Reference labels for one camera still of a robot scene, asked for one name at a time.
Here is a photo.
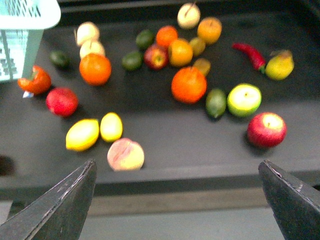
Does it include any dark green lime left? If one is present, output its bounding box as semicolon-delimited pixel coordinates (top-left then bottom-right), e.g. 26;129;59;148
49;50;70;69

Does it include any white pear upper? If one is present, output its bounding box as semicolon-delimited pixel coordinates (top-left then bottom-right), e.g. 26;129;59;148
73;21;100;47

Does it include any olive kiwi upper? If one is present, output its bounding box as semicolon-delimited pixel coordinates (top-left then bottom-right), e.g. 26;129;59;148
189;37;206;57

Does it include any yellow lemon small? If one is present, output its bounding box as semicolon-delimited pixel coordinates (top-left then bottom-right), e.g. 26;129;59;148
100;112;123;143

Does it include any pink yellow peach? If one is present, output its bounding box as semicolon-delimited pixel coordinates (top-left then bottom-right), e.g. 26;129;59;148
107;138;145;172

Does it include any green lime lower middle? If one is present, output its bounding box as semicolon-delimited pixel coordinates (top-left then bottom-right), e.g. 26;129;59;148
121;51;144;71

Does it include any black fruit display tray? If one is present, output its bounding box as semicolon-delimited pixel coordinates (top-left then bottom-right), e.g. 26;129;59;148
0;0;320;200

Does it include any olive kiwi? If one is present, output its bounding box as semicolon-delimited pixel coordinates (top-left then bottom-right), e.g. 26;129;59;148
189;37;206;57
193;58;211;77

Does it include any red pomegranate fruit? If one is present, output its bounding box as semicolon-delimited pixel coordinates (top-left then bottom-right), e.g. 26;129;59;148
45;87;79;118

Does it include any orange persimmon green calyx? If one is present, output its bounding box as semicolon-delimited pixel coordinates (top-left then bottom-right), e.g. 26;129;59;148
17;65;52;95

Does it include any green apple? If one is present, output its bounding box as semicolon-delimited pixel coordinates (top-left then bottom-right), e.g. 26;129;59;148
227;83;262;118

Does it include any white pear lower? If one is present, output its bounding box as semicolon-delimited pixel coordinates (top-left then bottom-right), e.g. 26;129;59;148
79;40;106;59

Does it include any green lime upper middle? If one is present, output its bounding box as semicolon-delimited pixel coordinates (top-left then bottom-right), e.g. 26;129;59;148
135;29;155;51

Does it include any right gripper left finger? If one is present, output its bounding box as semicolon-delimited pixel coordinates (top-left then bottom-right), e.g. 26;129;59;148
0;159;97;240

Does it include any red chili pepper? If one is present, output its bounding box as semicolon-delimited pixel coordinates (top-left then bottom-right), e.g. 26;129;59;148
232;42;266;74

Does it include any olive kiwi lower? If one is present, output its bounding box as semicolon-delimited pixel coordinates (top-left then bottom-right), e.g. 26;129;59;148
193;58;211;77

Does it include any large orange left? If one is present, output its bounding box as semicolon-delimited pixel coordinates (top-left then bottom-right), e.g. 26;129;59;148
79;53;112;86

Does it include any light teal shopping basket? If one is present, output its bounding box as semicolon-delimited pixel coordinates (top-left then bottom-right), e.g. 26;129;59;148
0;0;61;83

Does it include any large orange centre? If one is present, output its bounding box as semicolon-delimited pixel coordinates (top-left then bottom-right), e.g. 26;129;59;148
171;66;208;104

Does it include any yellow orange apple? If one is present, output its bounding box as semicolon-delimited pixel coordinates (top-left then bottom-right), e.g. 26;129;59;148
168;38;193;68

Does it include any red yellow apple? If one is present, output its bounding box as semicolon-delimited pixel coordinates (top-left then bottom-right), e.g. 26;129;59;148
143;44;169;71

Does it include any yellow green pear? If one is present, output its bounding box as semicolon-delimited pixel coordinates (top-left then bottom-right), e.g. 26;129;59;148
265;49;295;81

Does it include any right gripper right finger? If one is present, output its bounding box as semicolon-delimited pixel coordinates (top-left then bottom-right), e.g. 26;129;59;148
258;160;320;240

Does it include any red apple right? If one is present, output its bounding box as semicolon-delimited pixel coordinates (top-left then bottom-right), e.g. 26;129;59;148
246;112;287;149

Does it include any yellow lemon large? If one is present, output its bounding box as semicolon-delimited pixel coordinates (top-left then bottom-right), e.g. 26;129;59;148
65;118;100;152

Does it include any large orange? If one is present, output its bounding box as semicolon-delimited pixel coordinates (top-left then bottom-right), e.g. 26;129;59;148
171;66;208;104
79;53;112;86

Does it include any green lime right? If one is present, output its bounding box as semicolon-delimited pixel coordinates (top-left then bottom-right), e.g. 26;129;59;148
205;88;227;119

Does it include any small orange mandarin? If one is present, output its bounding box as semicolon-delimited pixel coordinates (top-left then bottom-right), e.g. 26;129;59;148
155;25;179;48

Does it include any white price tag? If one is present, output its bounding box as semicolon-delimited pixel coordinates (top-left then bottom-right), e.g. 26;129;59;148
22;91;34;98

